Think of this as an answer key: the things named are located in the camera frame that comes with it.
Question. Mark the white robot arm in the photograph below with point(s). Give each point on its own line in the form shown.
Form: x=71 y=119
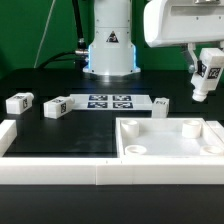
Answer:
x=112 y=53

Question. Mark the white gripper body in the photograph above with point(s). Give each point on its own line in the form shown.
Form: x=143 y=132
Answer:
x=177 y=22

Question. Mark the white square table top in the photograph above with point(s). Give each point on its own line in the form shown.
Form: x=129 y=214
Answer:
x=166 y=137

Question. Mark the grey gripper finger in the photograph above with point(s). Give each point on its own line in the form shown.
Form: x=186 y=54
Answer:
x=188 y=51

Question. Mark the white U-shaped fence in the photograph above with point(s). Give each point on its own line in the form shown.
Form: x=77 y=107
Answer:
x=108 y=171

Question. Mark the white marker base sheet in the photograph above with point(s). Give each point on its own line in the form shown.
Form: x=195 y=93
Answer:
x=112 y=102

